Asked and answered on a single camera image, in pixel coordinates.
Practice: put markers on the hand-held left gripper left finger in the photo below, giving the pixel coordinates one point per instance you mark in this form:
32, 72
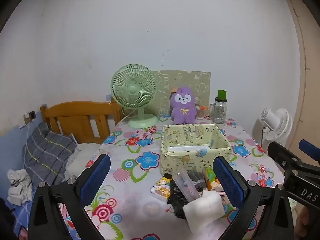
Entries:
96, 177

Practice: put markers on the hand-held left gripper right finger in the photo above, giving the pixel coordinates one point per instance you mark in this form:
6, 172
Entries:
228, 182

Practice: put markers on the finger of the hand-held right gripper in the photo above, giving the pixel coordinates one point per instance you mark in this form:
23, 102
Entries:
282, 155
311, 148

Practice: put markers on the white tissue pack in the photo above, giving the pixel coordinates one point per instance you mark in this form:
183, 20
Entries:
202, 210

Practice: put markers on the clear plastic packet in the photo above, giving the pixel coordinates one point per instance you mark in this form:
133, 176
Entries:
186, 187

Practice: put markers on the yellow cartoon printed box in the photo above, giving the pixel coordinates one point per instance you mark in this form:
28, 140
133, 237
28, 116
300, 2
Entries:
190, 160

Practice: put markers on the orange cartoon packet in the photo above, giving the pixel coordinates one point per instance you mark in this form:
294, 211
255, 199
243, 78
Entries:
210, 180

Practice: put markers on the white bedding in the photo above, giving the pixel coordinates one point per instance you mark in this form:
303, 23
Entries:
80, 160

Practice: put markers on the white standing fan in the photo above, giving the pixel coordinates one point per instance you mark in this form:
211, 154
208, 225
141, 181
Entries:
280, 127

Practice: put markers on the floral tablecloth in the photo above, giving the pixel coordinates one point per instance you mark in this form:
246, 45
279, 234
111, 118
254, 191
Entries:
140, 187

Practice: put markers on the grey plaid pillow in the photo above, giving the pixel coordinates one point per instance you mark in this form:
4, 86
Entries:
47, 152

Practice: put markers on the yellow cartoon tissue packet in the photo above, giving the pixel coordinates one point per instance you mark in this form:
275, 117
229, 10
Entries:
161, 190

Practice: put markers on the wooden bed headboard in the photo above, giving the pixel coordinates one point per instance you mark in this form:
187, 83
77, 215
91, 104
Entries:
75, 112

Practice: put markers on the glass jar with green lid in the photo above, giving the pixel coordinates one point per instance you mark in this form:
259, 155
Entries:
220, 110

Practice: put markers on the crumpled white cloth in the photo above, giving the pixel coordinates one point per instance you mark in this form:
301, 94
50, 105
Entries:
18, 187

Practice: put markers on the small orange white toy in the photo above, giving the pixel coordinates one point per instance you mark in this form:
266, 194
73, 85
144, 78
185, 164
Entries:
201, 107

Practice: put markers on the blue checked bedsheet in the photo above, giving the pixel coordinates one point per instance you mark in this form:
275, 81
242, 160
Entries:
22, 215

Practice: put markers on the purple plush toy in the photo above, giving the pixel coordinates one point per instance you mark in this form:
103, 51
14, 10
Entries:
183, 107

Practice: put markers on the green desk fan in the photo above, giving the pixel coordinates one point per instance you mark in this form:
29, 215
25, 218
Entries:
133, 90

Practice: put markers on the green printed cardboard sheet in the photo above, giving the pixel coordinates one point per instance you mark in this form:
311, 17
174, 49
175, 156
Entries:
190, 82

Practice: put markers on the beige door frame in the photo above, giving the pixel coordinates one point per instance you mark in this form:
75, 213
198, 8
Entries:
310, 80

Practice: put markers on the wall socket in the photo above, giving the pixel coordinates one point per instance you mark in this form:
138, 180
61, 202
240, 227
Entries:
32, 115

